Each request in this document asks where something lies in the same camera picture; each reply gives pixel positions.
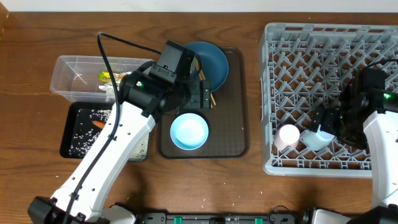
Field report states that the wooden chopstick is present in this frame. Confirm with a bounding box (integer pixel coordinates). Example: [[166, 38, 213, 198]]
[[195, 59, 216, 108]]

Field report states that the light blue plastic cup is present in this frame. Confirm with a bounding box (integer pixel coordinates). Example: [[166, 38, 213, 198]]
[[302, 129, 335, 151]]

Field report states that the dark blue plate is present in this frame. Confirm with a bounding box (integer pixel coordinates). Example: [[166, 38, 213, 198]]
[[184, 42, 229, 92]]

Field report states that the light blue bowl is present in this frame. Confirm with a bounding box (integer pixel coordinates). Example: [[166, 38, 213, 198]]
[[170, 113, 210, 151]]

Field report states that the pink plastic cup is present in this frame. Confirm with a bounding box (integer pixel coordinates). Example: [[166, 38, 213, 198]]
[[274, 124, 300, 151]]

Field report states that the yellow orange snack wrapper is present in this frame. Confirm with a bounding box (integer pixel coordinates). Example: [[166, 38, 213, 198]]
[[98, 72, 129, 84]]

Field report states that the orange carrot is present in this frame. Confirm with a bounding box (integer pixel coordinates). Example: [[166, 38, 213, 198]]
[[92, 121, 105, 129]]

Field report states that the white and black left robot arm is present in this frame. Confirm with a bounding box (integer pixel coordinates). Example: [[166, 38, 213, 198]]
[[28, 70, 211, 223]]

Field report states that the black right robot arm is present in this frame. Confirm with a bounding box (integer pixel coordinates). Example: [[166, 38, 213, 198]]
[[304, 68, 397, 223]]

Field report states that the grey dishwasher rack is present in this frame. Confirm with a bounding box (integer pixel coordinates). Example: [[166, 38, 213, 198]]
[[259, 23, 397, 178]]

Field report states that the brown plastic serving tray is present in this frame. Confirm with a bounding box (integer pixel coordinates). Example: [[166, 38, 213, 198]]
[[157, 47, 249, 159]]

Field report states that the crumpled white paper in bin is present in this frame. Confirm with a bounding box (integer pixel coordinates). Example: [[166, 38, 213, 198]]
[[98, 83, 116, 103]]

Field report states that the clear plastic bin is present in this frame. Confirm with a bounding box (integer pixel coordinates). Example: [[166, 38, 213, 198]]
[[50, 55, 155, 104]]

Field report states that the black plastic bin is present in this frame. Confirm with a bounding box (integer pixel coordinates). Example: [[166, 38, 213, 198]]
[[59, 101, 150, 162]]

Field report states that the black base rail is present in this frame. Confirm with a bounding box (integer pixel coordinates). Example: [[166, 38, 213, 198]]
[[105, 203, 352, 224]]

